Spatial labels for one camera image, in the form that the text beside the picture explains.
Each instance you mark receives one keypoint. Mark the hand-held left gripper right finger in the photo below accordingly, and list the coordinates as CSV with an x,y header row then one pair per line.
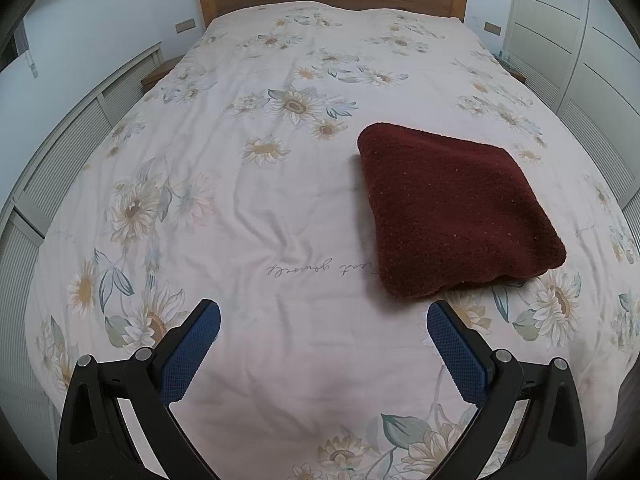
x,y
457,350

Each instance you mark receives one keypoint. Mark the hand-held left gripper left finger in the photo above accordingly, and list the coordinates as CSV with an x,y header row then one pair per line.
x,y
192,350

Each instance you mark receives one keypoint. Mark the dark red blanket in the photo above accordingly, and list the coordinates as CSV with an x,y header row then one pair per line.
x,y
450,210

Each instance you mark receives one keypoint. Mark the floral printed duvet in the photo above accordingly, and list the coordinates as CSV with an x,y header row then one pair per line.
x,y
250,185

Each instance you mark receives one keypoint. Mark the white louvred cabinet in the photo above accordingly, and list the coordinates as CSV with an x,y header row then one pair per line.
x,y
55,170

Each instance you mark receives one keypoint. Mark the wooden nightstand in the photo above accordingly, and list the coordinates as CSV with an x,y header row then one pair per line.
x,y
160,72
515,71

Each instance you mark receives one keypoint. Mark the white wardrobe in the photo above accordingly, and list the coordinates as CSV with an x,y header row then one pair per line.
x,y
590,50

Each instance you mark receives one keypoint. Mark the wall socket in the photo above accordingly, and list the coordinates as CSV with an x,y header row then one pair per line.
x,y
185,25
492,28

